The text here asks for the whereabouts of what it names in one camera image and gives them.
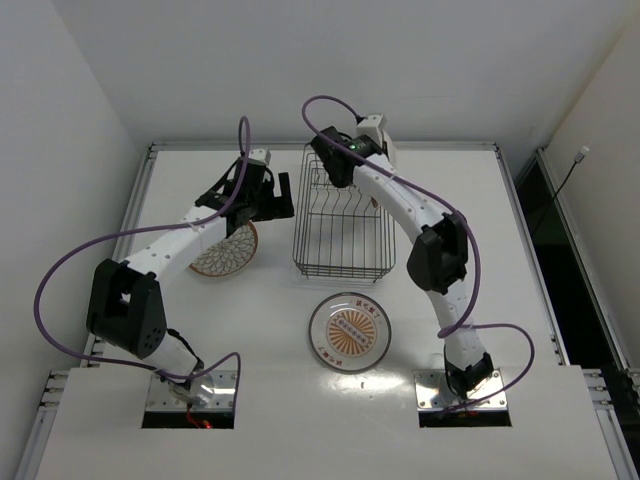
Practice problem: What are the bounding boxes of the floral plate with brown rim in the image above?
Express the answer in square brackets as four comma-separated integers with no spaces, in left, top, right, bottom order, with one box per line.
[189,222,259,278]

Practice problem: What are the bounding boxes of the sunburst pattern plate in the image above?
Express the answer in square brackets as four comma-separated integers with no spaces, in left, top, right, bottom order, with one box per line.
[307,292,392,375]

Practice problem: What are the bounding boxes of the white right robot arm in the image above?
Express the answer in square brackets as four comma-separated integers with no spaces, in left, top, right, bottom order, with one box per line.
[311,127,493,399]

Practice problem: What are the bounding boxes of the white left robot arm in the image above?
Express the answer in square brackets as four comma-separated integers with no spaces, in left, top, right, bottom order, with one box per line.
[86,149,294,393]

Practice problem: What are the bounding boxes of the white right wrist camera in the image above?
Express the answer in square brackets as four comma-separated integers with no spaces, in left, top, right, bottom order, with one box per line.
[356,113,387,143]

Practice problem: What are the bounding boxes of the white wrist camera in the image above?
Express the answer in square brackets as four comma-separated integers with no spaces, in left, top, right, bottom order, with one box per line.
[356,113,387,143]
[248,148,271,167]

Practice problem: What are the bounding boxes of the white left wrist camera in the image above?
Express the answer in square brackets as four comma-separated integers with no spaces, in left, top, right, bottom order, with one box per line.
[248,148,271,167]

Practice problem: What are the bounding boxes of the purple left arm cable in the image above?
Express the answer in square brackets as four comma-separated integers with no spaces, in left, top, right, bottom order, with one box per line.
[33,116,252,407]

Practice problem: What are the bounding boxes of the grey wire dish rack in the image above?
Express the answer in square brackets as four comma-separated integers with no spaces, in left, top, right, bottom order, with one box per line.
[292,145,396,283]

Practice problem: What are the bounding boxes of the black wall cable with plug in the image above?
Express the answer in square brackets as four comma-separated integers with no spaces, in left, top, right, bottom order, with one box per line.
[529,145,591,236]

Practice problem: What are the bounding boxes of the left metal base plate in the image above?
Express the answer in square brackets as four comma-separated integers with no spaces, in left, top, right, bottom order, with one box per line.
[145,370,238,413]

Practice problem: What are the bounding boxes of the metal base plate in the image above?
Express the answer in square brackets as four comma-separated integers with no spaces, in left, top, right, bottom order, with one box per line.
[145,370,238,413]
[414,369,508,413]

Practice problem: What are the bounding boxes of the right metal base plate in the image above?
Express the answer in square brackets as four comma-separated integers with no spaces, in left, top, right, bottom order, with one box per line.
[414,369,508,413]

